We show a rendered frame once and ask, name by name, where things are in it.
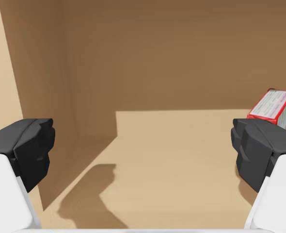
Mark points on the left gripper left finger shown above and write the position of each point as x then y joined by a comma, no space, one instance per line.
24,150

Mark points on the pale wooden shelf unit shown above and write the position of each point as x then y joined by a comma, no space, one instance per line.
157,72

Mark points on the red and white carton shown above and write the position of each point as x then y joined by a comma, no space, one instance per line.
270,106

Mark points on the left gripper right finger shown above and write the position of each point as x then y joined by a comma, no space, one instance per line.
259,150

